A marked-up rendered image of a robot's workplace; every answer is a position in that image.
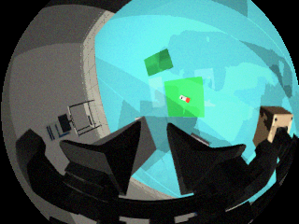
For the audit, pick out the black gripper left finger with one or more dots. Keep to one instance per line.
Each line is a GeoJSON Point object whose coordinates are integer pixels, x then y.
{"type": "Point", "coordinates": [115, 157]}

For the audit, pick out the green square marking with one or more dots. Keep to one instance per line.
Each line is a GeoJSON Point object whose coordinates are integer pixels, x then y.
{"type": "Point", "coordinates": [189, 87]}

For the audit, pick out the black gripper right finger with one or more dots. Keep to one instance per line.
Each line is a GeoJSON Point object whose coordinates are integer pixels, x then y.
{"type": "Point", "coordinates": [194, 160]}

